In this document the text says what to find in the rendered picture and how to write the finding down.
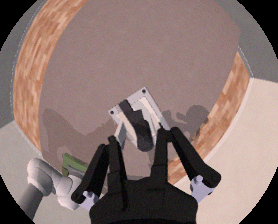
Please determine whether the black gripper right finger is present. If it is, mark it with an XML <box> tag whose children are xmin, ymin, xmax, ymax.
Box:
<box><xmin>144</xmin><ymin>113</ymin><xmax>221</xmax><ymax>213</ymax></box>

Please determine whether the black faucet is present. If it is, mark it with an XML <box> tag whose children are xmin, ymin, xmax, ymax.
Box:
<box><xmin>116</xmin><ymin>96</ymin><xmax>160</xmax><ymax>152</ymax></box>

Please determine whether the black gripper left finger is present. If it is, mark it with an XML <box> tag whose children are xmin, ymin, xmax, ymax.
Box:
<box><xmin>71</xmin><ymin>121</ymin><xmax>128</xmax><ymax>214</ymax></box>

